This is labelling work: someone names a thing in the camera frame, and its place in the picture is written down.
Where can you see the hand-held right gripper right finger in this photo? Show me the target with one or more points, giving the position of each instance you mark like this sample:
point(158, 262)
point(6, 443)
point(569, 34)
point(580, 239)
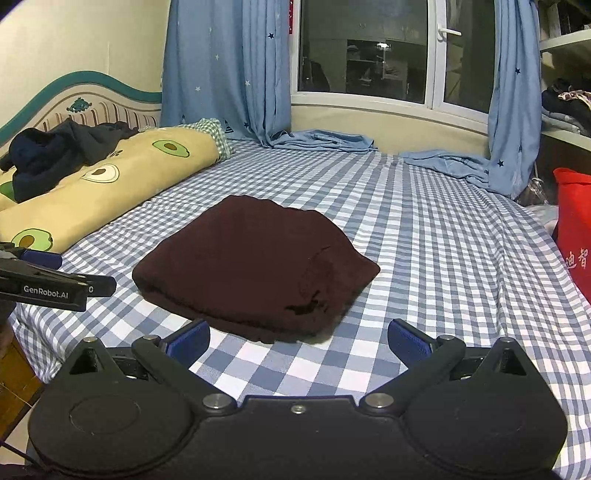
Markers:
point(408, 342)

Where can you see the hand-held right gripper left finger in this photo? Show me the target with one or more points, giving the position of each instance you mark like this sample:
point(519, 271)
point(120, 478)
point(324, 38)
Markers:
point(187, 345)

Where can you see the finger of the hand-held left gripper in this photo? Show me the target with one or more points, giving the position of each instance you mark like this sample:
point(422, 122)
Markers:
point(104, 286)
point(42, 259)

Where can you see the dark maroon garment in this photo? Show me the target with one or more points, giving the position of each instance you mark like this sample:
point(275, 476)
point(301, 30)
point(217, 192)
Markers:
point(249, 263)

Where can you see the dark clothes pile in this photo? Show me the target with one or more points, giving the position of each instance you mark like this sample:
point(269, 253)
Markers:
point(51, 152)

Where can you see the folded clothes on shelf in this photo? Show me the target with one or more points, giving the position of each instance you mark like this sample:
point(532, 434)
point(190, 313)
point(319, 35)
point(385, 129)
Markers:
point(563, 108)

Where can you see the blue checked bed sheet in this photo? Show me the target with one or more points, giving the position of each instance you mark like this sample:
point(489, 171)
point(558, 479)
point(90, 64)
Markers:
point(438, 258)

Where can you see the yellow avocado-print pillow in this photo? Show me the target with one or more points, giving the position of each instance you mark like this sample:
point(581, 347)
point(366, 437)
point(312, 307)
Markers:
point(129, 184)

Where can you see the cream and teal headboard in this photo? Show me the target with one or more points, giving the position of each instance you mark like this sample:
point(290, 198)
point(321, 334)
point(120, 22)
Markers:
point(55, 99)

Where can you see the green checked pillow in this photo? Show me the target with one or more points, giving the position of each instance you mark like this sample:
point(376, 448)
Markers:
point(217, 136)

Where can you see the clear plastic bag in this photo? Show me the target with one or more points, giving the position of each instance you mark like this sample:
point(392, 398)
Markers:
point(535, 191)

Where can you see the red bag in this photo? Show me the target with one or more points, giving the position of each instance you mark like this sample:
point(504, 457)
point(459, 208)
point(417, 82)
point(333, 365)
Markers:
point(575, 221)

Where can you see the blue star-print curtain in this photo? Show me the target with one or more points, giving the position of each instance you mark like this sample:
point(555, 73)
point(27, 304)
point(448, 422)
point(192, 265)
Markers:
point(221, 69)
point(512, 92)

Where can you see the white-framed window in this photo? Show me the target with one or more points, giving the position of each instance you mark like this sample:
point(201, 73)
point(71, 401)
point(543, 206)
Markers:
point(369, 46)

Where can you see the white shelf unit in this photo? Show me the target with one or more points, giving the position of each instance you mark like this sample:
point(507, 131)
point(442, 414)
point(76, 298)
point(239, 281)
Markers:
point(565, 46)

